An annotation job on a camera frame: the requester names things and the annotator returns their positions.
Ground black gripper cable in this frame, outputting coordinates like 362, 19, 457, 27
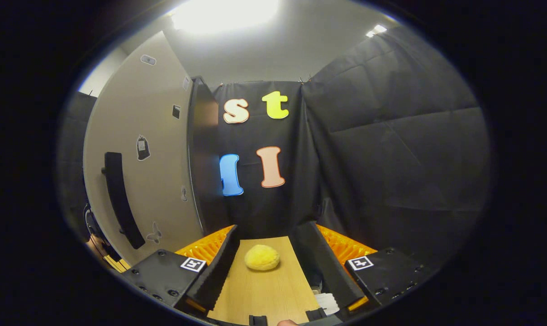
83, 203, 123, 264

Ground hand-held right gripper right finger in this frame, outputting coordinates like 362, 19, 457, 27
308, 222, 432, 318

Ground black backdrop cloth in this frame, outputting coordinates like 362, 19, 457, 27
56, 27, 492, 268

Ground yellow round sponge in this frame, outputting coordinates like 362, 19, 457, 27
244, 244, 281, 272

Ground large ceiling light panel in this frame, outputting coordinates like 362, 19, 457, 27
171, 0, 281, 35

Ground white ribbed object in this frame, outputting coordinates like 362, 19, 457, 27
315, 292, 340, 316

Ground black door handle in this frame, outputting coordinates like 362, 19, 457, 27
101, 152, 147, 250

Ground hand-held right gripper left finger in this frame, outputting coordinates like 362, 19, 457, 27
119, 225, 241, 315

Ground grey cabinet door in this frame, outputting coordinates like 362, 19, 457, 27
82, 30, 207, 268

